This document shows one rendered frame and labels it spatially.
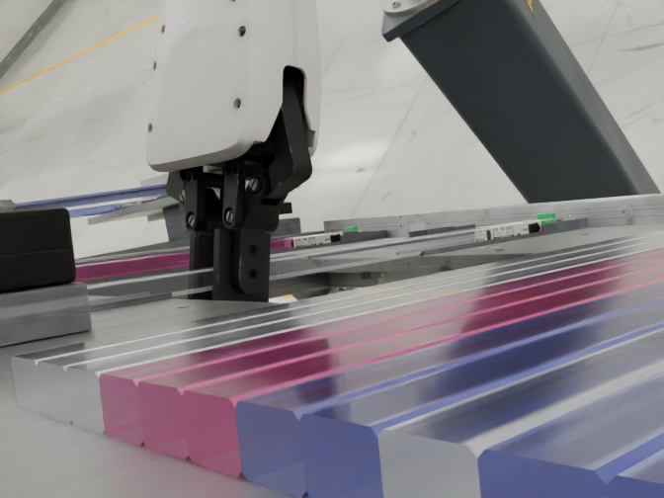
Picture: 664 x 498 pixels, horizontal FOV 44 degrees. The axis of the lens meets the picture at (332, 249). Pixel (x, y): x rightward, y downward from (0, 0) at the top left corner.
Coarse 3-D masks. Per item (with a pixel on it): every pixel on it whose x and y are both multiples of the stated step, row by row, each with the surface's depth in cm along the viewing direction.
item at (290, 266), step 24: (408, 240) 51; (432, 240) 52; (456, 240) 54; (480, 240) 55; (288, 264) 44; (312, 264) 45; (336, 264) 47; (360, 264) 48; (96, 288) 37; (120, 288) 38; (144, 288) 38; (168, 288) 39; (192, 288) 40
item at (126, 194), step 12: (108, 192) 90; (120, 192) 91; (132, 192) 92; (144, 192) 93; (156, 192) 94; (24, 204) 83; (36, 204) 84; (48, 204) 85; (60, 204) 86; (72, 204) 86; (84, 204) 87
